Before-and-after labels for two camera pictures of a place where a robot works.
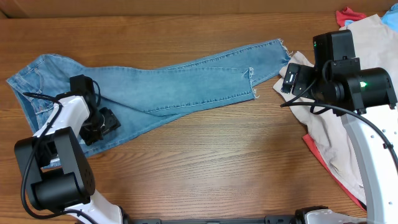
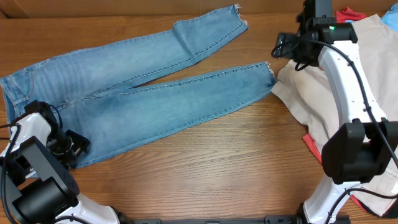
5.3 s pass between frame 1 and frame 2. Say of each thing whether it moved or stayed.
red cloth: stayed
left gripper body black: moved
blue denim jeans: moved
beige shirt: stayed
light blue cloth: stayed
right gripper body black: moved
